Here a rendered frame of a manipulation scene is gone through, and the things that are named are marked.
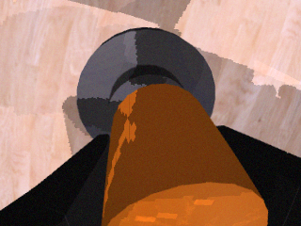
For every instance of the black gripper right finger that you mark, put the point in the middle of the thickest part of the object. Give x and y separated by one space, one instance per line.
275 173

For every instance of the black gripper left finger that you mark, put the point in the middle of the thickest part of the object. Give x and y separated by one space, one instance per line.
71 196

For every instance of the orange knob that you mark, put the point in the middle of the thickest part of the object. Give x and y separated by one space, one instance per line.
169 166

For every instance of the dark grey round pedestal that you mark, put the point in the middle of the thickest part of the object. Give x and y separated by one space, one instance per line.
133 59

